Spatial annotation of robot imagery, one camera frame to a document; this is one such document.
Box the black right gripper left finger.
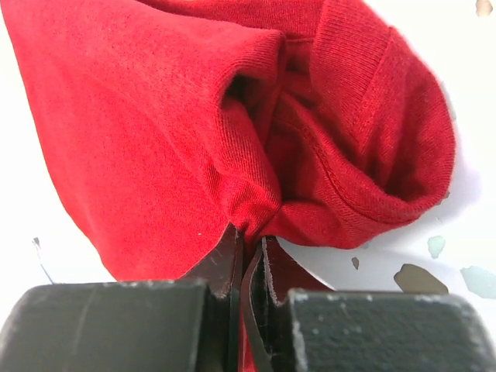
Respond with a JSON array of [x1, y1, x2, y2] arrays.
[[1, 226, 243, 372]]

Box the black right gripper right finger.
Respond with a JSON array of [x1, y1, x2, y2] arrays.
[[242, 237, 495, 371]]

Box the dark red t-shirt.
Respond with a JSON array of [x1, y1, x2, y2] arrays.
[[0, 0, 458, 372]]

